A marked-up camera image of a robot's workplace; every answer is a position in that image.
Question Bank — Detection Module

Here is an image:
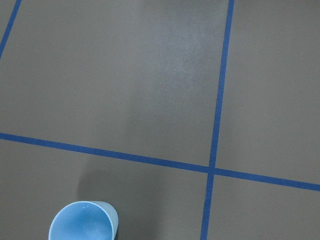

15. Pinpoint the light blue plastic cup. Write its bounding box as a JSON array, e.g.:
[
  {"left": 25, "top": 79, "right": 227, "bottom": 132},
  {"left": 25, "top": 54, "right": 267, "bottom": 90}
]
[{"left": 48, "top": 201, "right": 119, "bottom": 240}]

